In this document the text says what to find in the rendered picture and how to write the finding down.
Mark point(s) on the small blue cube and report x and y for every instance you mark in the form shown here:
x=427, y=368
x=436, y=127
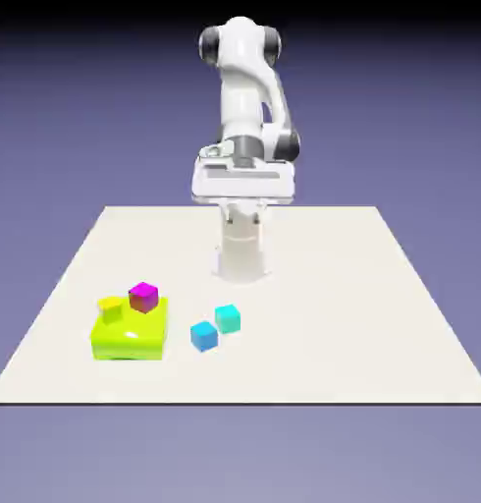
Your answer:
x=204, y=336

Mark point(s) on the small yellow cube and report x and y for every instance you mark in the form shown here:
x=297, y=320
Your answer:
x=111, y=308

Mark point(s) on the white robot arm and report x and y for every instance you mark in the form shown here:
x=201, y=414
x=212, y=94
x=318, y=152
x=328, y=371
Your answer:
x=240, y=98

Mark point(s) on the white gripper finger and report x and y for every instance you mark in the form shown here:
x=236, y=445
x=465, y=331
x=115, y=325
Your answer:
x=229, y=213
x=260, y=214

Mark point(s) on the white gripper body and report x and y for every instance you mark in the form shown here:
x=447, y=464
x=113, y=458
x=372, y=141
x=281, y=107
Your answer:
x=243, y=184

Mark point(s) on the small magenta cube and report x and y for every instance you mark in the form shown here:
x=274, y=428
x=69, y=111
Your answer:
x=143, y=298

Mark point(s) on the large lime green box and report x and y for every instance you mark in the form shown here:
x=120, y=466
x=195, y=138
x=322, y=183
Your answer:
x=134, y=334

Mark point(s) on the small teal cube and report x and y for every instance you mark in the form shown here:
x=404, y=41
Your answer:
x=228, y=318

